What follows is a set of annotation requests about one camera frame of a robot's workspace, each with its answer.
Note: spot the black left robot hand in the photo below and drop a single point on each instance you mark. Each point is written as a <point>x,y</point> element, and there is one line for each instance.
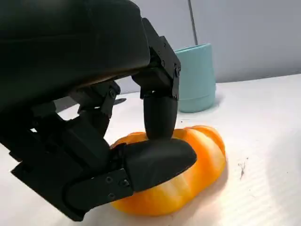
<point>58,47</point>

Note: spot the orange and white toy bread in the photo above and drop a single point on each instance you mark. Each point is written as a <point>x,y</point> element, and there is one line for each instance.
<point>204,160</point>

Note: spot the pale green mug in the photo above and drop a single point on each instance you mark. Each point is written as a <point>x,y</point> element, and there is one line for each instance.
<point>197,77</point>

